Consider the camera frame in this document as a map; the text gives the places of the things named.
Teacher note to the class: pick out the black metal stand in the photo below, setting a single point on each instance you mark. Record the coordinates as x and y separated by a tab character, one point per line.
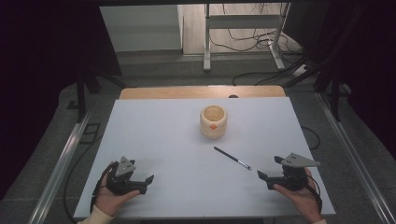
81	93
334	93

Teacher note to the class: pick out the person's right hand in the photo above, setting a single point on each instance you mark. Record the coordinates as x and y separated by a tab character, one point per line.
305	200

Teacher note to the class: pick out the white table mat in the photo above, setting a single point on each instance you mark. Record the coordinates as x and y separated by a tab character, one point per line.
174	140

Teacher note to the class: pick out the dark curtain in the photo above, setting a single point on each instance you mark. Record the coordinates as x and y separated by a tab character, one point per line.
37	62
367	62

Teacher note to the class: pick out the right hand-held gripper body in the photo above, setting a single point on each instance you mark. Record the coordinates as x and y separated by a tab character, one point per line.
294	179

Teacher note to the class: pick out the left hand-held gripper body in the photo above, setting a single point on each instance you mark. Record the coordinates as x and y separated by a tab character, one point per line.
124	183

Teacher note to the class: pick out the white cabinet panel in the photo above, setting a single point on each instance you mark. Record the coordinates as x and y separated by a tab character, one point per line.
140	28

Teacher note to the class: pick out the wooden table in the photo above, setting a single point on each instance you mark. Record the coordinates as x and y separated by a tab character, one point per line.
186	92

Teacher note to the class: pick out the cream cup with orange dot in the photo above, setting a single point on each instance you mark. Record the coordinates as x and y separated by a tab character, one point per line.
213	129

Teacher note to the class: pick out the aluminium rail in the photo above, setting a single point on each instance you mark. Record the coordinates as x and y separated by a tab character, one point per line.
355	158
59	168

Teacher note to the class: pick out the black floor bracket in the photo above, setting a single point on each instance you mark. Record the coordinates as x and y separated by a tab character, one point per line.
90	133

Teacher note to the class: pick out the black pen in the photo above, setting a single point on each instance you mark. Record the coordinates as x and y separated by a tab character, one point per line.
232	158

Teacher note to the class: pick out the white power strip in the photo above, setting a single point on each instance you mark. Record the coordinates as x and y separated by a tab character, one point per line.
299	70

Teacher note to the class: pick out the white metal desk frame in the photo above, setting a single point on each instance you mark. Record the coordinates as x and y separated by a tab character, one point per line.
239	21

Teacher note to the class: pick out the person's left hand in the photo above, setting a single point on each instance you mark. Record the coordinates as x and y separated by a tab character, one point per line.
109	200

